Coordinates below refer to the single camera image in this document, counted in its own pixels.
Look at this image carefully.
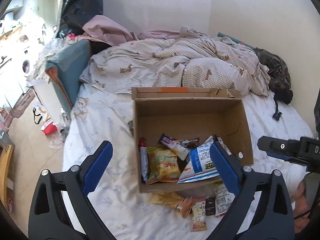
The right hand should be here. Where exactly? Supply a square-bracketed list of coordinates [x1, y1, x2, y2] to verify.
[293, 181, 310, 233]

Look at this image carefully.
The red white shopping bag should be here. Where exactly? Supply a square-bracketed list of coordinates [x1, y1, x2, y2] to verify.
[33, 102, 57, 135]

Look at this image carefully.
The grey sock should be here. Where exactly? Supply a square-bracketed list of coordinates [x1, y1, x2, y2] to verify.
[127, 120, 134, 136]

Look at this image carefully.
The pink bear snack packet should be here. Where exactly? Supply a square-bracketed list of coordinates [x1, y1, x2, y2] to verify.
[191, 199, 207, 232]

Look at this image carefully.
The dark purple snack packet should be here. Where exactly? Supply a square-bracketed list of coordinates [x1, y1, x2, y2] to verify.
[205, 197, 216, 216]

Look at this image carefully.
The tan orange snack bar packet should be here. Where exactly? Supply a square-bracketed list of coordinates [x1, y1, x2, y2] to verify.
[148, 192, 198, 218]

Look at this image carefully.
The small white blue packet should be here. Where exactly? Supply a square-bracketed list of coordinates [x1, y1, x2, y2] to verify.
[158, 133, 189, 161]

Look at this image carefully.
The teal bed headboard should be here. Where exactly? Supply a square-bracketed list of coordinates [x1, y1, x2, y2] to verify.
[46, 40, 91, 114]

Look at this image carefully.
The checkered beige quilt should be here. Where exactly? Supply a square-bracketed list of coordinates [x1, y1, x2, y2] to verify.
[79, 27, 271, 96]

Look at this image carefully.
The brown cardboard box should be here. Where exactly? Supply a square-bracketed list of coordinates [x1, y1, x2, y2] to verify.
[131, 87, 254, 194]

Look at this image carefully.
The white washing machine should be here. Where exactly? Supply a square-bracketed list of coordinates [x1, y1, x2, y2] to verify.
[15, 50, 35, 94]

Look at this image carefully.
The white blue snack bag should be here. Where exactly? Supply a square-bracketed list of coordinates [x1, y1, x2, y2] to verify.
[177, 135, 219, 184]

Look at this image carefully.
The red white stick packet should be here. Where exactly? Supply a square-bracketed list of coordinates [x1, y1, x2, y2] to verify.
[139, 137, 149, 182]

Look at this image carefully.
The black plastic bag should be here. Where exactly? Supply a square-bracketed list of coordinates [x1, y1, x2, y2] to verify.
[56, 0, 103, 38]

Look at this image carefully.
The brown white chocolate snack packet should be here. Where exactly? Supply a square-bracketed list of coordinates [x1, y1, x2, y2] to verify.
[181, 138, 200, 149]

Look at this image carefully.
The white rice cake packet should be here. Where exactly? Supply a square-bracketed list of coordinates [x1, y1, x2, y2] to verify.
[216, 135, 232, 155]

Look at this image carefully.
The pink cloth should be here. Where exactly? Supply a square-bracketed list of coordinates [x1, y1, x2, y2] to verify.
[78, 15, 180, 46]

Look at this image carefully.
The orange yellow snack bag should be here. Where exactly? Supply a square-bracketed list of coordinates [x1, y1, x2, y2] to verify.
[146, 147, 181, 185]

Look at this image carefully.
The wooden chair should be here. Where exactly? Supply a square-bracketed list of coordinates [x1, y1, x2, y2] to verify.
[1, 130, 15, 213]

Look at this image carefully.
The white red snack bag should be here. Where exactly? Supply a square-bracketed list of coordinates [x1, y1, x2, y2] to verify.
[213, 181, 235, 217]

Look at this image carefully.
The dark camouflage garment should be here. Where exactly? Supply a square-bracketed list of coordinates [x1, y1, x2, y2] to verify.
[254, 48, 293, 121]

